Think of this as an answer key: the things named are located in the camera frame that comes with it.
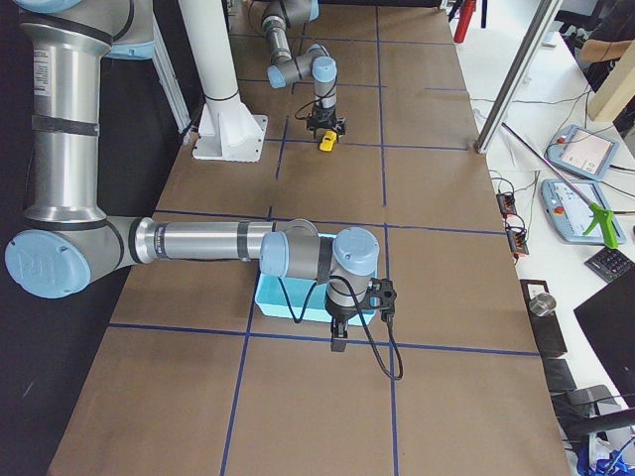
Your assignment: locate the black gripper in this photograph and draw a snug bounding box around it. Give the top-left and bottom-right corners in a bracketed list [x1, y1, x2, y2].
[326, 299, 357, 352]
[313, 104, 337, 139]

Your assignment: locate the yellow beetle toy car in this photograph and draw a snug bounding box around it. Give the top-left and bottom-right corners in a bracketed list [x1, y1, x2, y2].
[318, 130, 338, 153]

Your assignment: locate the light blue plastic bin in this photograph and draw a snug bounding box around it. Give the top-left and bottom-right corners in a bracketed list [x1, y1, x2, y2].
[256, 227, 380, 322]

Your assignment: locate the red fire extinguisher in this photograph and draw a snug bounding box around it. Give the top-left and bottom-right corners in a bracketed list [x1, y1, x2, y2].
[453, 0, 477, 44]

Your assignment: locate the lower black orange connector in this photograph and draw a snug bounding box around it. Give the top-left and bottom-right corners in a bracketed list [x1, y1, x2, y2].
[505, 225, 529, 258]

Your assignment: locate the black orange connector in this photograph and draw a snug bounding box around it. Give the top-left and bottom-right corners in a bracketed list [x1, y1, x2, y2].
[505, 225, 529, 258]
[496, 192, 517, 217]

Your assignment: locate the silver metal cup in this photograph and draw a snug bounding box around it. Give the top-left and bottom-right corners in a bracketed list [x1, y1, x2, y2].
[528, 293, 557, 317]

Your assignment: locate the upper black orange connector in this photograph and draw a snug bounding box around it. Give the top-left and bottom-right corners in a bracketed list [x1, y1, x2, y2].
[496, 192, 517, 217]

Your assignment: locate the lower teach pendant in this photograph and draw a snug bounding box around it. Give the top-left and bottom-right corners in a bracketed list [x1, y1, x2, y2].
[541, 178, 626, 245]

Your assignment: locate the teach pendant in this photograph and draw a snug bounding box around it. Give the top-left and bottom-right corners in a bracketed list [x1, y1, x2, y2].
[546, 125, 618, 181]
[541, 178, 626, 245]

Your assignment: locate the upper teach pendant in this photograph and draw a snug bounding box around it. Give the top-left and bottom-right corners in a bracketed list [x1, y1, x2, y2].
[546, 125, 618, 181]

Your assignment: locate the black calculator keypad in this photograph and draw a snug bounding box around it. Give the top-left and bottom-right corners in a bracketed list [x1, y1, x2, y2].
[584, 247, 634, 283]

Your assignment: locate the seated person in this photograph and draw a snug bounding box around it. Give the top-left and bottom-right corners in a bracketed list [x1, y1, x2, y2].
[579, 0, 634, 91]

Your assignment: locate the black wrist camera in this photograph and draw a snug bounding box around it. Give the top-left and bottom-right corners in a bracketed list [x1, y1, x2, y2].
[306, 115, 346, 136]
[360, 278, 397, 313]

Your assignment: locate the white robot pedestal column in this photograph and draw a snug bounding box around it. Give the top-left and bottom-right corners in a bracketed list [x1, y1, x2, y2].
[179, 0, 268, 163]

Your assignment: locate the aluminium frame post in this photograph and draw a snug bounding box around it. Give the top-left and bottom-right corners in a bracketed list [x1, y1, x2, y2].
[475, 0, 563, 154]

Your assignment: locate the green handled reach grabber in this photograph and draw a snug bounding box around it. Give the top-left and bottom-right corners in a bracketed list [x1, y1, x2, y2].
[501, 122, 618, 249]

